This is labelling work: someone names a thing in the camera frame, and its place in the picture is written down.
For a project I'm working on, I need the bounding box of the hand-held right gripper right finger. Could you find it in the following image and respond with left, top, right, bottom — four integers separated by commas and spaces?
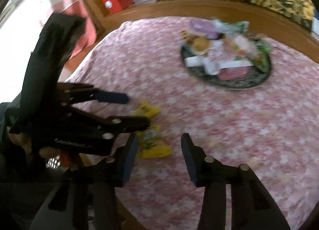
181, 133, 291, 230

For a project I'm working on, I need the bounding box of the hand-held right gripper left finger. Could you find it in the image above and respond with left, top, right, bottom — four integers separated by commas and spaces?
30, 133, 139, 230

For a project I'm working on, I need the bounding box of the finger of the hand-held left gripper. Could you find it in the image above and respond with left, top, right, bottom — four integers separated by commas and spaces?
58, 83, 130, 105
73, 107, 151, 142

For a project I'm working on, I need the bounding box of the yellow snack packet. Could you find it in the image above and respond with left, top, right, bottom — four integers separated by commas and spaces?
132, 101, 173, 159

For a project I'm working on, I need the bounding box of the blue patterned ceramic plate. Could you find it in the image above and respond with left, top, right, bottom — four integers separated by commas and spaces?
180, 36, 273, 90

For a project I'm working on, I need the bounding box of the clear packet with purple top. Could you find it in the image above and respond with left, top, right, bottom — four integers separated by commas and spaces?
189, 18, 216, 39

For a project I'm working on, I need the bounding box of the clear plastic snack packet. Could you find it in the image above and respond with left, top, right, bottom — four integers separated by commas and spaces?
223, 33, 259, 61

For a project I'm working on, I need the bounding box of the green leafy snack packet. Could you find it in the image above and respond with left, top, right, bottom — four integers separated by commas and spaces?
249, 37, 274, 72

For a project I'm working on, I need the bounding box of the person's left forearm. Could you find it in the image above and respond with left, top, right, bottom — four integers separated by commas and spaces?
0, 103, 64, 230

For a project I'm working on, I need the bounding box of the person's left hand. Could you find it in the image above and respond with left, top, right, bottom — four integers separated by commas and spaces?
9, 132, 61, 159

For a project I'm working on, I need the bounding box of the pink floral tablecloth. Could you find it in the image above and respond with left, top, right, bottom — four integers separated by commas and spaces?
65, 16, 319, 230

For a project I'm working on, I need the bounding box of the pink red cloth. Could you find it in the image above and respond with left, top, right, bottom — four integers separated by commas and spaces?
53, 0, 98, 61

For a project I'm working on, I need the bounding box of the pink spout pouch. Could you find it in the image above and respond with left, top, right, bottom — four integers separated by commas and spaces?
186, 54, 225, 75

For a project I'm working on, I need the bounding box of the dark pink pouch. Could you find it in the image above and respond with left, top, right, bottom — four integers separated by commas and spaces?
217, 60, 253, 81

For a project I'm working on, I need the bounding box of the light green snack packet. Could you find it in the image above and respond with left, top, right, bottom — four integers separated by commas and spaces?
214, 20, 250, 34

